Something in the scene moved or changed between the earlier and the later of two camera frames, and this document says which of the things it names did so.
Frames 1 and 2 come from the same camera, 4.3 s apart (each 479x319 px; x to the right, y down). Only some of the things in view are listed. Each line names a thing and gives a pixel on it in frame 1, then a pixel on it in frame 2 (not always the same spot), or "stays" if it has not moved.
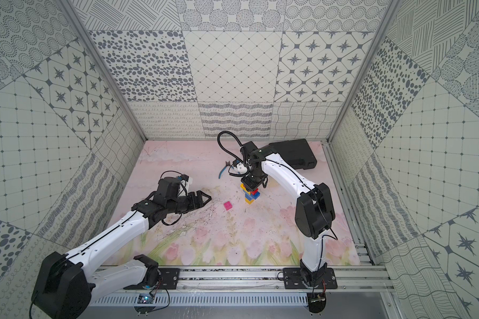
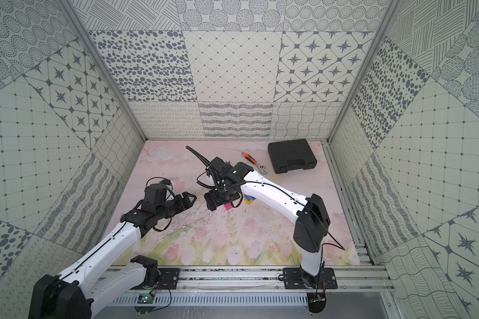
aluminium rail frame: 255,278 stays
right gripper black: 250,185 to 213,199
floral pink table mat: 226,232 stays
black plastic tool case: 296,153 stays
